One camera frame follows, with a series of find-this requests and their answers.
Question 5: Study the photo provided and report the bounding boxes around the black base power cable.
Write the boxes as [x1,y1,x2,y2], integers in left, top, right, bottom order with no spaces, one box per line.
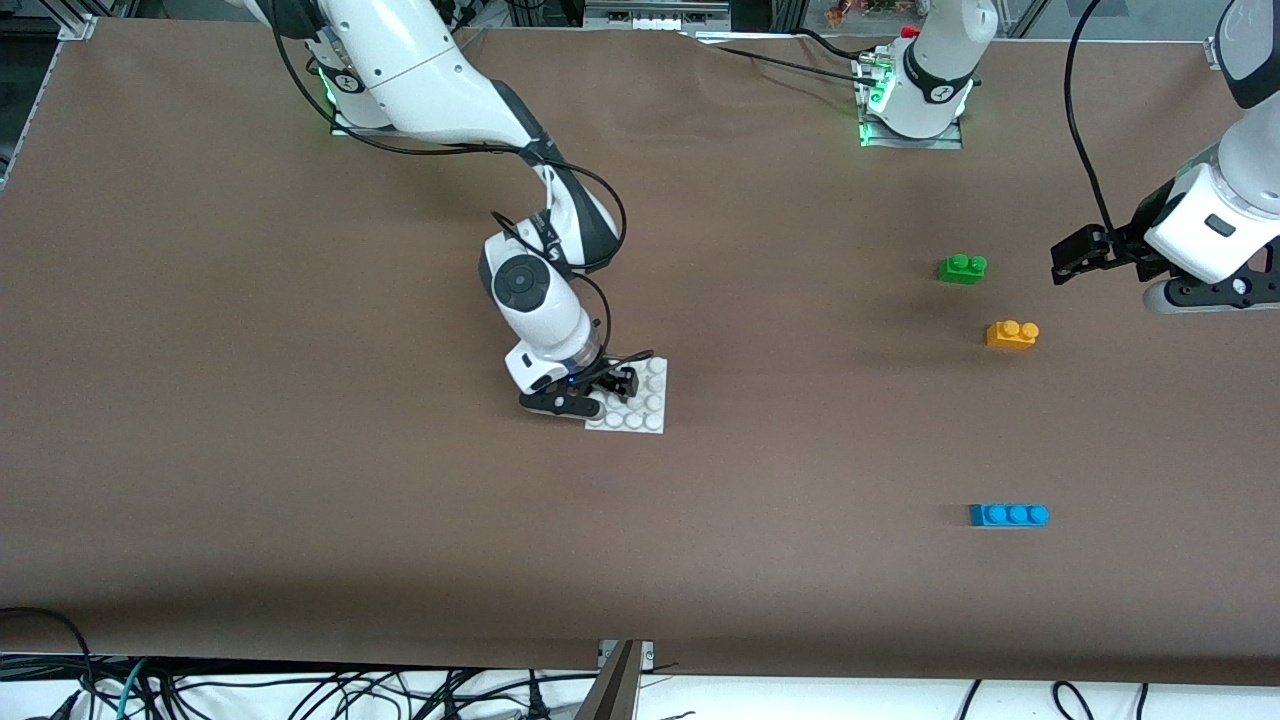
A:
[712,44,887,87]
[440,0,493,51]
[795,28,883,63]

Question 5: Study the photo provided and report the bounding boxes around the teal floor cable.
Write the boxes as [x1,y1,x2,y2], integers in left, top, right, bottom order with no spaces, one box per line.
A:
[113,657,153,720]

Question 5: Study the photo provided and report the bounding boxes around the grey metal support beam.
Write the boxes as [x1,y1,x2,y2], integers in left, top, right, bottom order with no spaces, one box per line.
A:
[575,640,657,720]

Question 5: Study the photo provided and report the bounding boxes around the brown table cover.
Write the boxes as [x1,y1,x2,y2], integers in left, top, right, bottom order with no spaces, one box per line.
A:
[0,18,1280,687]

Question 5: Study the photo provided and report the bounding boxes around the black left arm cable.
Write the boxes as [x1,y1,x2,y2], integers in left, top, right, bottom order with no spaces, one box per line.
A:
[1063,0,1118,237]

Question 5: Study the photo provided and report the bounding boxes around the colourful small parts pile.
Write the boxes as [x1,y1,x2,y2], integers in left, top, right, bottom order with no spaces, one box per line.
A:
[828,0,906,27]

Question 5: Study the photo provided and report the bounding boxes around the white studded base plate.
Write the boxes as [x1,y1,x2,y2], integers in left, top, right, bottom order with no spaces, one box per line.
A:
[585,356,669,435]

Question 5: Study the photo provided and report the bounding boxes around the aluminium frame rack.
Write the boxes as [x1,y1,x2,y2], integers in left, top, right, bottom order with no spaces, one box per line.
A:
[583,0,733,33]

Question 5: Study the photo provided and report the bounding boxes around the blue three-stud block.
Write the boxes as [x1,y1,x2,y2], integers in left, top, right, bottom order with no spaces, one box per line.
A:
[968,503,1051,529]

